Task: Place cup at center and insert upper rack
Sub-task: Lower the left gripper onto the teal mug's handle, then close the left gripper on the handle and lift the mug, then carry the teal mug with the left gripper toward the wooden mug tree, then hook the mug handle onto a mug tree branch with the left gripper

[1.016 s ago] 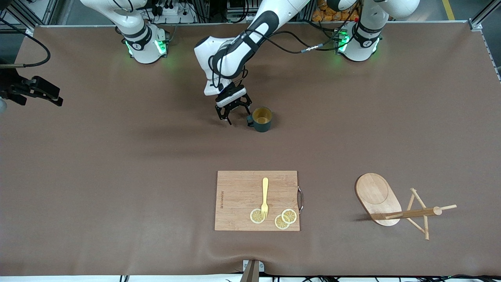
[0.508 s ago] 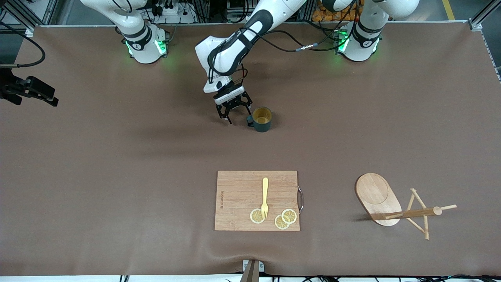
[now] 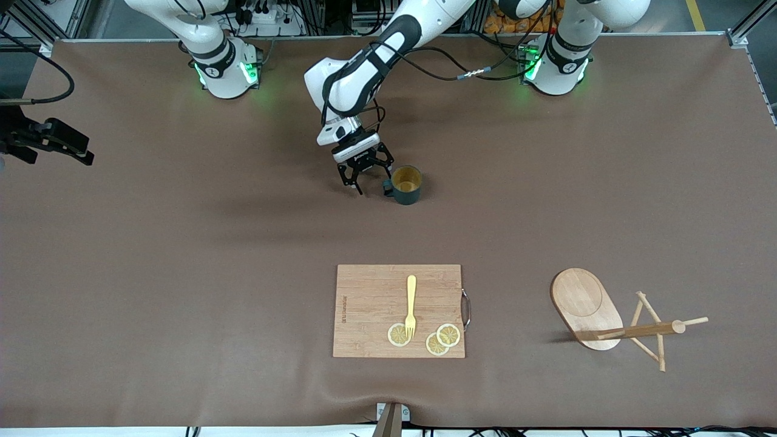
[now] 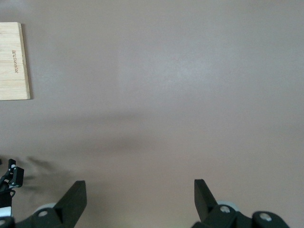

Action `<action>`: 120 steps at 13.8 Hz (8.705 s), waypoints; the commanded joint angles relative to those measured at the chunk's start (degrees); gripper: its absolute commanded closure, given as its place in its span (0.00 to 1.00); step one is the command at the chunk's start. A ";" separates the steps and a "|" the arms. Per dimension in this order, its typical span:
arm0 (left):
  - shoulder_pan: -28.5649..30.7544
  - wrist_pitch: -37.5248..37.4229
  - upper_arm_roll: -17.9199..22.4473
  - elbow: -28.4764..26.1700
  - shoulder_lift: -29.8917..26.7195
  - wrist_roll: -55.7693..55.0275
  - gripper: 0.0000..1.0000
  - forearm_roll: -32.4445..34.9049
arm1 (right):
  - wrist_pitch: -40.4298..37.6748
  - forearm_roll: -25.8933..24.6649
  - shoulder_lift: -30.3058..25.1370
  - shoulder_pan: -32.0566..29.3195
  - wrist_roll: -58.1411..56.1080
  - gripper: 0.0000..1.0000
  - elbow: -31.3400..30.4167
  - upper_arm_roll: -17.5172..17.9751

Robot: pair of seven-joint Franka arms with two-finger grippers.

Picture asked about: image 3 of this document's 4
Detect dark green cup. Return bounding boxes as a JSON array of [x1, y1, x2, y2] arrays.
[[382, 165, 423, 206]]

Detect wooden peg rack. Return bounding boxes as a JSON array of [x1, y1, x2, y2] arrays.
[[574, 291, 710, 373]]

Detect grey socket strip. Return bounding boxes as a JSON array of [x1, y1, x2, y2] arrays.
[[352, 21, 398, 36]]

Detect wooden cutting board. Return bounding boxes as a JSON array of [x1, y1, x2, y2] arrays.
[[332, 264, 472, 359]]

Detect yellow fork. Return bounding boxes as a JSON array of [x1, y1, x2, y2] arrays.
[[404, 275, 418, 340]]

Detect white power strip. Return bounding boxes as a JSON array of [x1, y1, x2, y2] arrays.
[[237, 0, 304, 37]]

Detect orange snack bags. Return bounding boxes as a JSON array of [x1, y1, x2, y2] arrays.
[[484, 9, 535, 34]]

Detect brown table cover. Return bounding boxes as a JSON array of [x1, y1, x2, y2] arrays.
[[0, 33, 777, 429]]

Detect oval wooden base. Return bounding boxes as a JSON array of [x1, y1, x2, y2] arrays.
[[550, 268, 624, 351]]

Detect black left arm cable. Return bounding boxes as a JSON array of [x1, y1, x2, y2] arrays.
[[319, 0, 556, 131]]

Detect camera pole bracket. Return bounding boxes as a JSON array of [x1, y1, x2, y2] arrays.
[[372, 402, 411, 437]]

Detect aluminium frame post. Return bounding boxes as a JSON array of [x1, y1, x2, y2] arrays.
[[725, 0, 777, 46]]

